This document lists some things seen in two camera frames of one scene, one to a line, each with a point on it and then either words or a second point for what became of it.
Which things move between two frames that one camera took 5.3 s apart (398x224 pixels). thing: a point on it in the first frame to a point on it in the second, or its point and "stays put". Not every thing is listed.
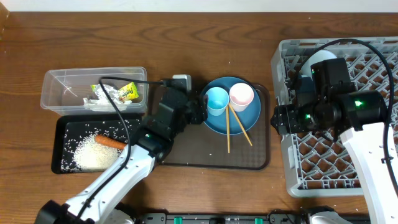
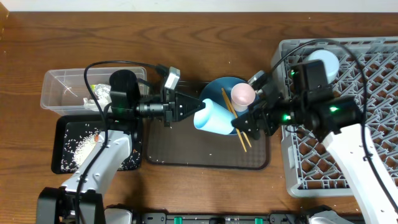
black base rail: [281, 217] stays put
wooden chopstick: [227, 122] to [225, 97]
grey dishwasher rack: [318, 167] stays put
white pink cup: [241, 94] stays put
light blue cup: [217, 101] to [214, 117]
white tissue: [101, 102] stays put
